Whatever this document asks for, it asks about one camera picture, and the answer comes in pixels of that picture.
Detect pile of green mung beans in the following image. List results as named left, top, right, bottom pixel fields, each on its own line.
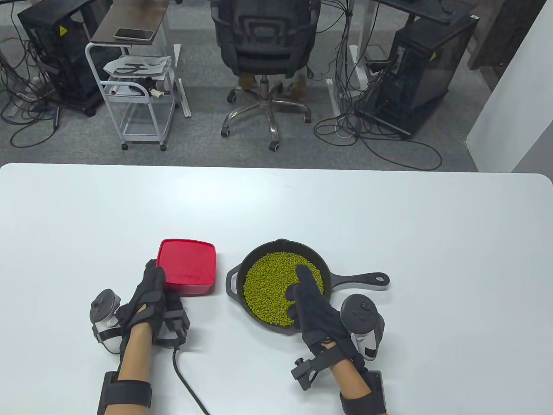
left=243, top=252, right=324, bottom=327

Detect red plastic container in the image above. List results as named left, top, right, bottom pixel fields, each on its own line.
left=162, top=242, right=217, bottom=296

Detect black desk top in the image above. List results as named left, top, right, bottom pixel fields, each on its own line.
left=374, top=0, right=458, bottom=24

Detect person's left hand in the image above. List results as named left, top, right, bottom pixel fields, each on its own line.
left=117, top=259, right=184, bottom=346

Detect person's left forearm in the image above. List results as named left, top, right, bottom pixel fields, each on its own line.
left=105, top=325, right=154, bottom=415

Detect person's right forearm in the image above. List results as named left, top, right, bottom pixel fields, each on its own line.
left=329, top=358, right=372, bottom=400

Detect black computer tower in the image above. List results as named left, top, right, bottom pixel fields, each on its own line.
left=355, top=15, right=479, bottom=140
left=17, top=0, right=114, bottom=117

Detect tangle of black floor cables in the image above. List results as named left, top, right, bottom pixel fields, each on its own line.
left=313, top=56, right=443, bottom=171
left=0, top=26, right=61, bottom=148

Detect person's right hand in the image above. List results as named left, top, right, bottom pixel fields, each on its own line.
left=285, top=265, right=359, bottom=361

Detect red container lid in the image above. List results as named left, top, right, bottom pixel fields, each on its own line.
left=156, top=239, right=216, bottom=286

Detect black cable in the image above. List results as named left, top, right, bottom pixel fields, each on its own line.
left=172, top=346, right=211, bottom=415

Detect white and grey controller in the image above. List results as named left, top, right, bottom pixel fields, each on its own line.
left=340, top=294, right=386, bottom=361
left=90, top=289, right=122, bottom=355

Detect white rolling cart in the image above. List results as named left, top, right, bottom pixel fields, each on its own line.
left=85, top=41, right=178, bottom=152

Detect black mesh office chair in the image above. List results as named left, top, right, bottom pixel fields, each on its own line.
left=209, top=0, right=321, bottom=152

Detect black forearm strap pack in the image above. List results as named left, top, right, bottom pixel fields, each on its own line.
left=339, top=370, right=386, bottom=415
left=97, top=372, right=153, bottom=415

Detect brown wooden side table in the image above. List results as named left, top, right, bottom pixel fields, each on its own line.
left=91, top=0, right=170, bottom=45

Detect black cast iron frying pan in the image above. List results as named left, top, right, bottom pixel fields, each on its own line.
left=226, top=239, right=391, bottom=336

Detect white desk frame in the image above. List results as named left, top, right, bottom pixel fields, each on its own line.
left=327, top=0, right=376, bottom=117

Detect white table leg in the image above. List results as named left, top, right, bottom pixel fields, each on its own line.
left=173, top=43, right=191, bottom=118

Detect black smartphone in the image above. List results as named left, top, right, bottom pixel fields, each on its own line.
left=114, top=28, right=155, bottom=42

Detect white plastic device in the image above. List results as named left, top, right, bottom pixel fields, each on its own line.
left=110, top=83, right=165, bottom=98

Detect white printed paper sheets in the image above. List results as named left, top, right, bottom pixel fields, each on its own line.
left=104, top=55, right=172, bottom=80

